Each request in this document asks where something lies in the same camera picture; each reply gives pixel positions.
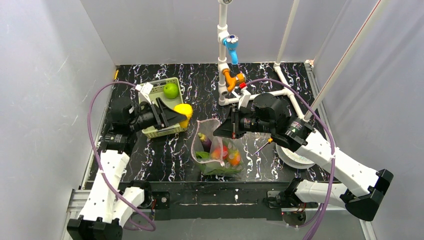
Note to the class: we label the red pepper toy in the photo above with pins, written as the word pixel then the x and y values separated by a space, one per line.
pixel 219 153

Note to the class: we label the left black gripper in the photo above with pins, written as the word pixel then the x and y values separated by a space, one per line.
pixel 159 115

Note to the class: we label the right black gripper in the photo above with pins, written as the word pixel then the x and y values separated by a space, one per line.
pixel 234 122

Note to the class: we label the blue faucet valve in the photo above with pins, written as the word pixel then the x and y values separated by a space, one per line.
pixel 231 43

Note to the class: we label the yellow handled screwdriver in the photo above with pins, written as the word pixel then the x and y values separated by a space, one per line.
pixel 269 141

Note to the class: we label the yellow pear toy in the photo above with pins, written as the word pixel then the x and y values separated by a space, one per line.
pixel 186 110

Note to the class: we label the white round perforated plate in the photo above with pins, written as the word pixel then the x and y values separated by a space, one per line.
pixel 292 159

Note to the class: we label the orange faucet valve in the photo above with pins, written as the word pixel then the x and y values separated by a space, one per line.
pixel 232 81

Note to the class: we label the green lime toy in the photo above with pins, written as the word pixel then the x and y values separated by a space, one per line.
pixel 171 90

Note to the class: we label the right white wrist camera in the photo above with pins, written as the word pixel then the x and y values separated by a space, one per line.
pixel 244 97

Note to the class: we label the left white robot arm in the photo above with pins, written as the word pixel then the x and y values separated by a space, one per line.
pixel 107 209

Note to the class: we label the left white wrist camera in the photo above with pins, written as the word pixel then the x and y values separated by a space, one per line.
pixel 144 91

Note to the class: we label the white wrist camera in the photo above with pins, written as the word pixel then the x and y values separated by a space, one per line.
pixel 244 97
pixel 144 91

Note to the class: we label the purple eggplant toy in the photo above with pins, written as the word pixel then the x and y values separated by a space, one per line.
pixel 205 142

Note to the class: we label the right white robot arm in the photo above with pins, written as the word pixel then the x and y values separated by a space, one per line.
pixel 360 190

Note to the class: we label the clear zip top bag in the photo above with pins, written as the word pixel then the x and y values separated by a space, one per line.
pixel 207 127

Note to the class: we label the orange toy fruit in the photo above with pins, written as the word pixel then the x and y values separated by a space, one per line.
pixel 234 158

